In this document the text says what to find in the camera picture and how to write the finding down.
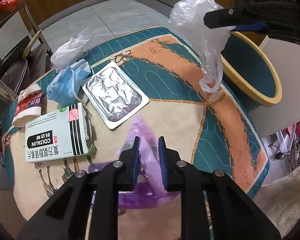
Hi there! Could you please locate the teal bin with yellow rim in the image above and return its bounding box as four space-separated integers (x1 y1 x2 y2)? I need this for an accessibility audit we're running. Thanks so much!
221 31 282 111

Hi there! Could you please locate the white Coltalin medicine box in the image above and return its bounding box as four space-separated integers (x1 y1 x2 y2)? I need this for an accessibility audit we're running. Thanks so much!
25 102 96 163

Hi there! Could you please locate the teal orange patterned mat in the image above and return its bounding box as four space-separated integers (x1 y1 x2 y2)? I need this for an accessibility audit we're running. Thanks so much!
2 27 270 219

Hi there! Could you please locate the dark round pan lid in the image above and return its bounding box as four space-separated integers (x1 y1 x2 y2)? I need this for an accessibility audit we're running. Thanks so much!
0 58 31 128

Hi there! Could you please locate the silver foil blister pack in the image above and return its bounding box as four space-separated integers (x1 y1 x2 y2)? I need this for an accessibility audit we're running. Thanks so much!
82 62 149 129

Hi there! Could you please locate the purple plastic bag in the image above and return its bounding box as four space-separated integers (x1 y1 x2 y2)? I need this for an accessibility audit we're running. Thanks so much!
88 115 183 209

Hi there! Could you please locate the stainless steel rack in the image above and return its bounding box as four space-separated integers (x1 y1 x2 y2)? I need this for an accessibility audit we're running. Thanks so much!
0 0 40 102

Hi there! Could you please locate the blue surgical face mask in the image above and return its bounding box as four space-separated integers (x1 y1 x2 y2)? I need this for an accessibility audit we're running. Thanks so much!
46 59 94 107

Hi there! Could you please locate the clear plastic bag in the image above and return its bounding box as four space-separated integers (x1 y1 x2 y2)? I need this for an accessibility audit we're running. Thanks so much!
170 0 235 93

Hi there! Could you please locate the white tissue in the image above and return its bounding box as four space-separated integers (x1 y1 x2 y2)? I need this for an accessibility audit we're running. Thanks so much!
51 27 93 73

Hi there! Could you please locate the red plastic bag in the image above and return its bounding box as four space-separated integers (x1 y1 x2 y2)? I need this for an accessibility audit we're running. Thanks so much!
0 0 20 12

